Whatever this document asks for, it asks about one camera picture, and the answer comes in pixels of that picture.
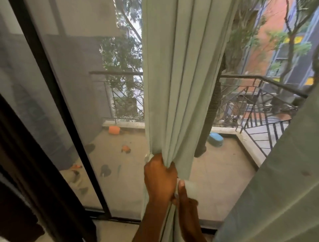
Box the person's left hand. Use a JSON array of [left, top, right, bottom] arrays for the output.
[[144, 153, 179, 203]]

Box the blue plastic tub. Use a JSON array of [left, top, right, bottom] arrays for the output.
[[207, 132, 224, 147]]

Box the dark brown satin curtain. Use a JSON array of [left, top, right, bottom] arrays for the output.
[[0, 93, 98, 242], [0, 174, 46, 242]]

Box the white curtain tieback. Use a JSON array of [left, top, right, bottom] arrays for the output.
[[144, 153, 198, 200]]

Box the light teal curtain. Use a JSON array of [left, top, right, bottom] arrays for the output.
[[214, 84, 319, 242], [140, 0, 240, 242]]

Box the person's right hand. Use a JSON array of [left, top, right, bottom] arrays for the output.
[[172, 180, 200, 235]]

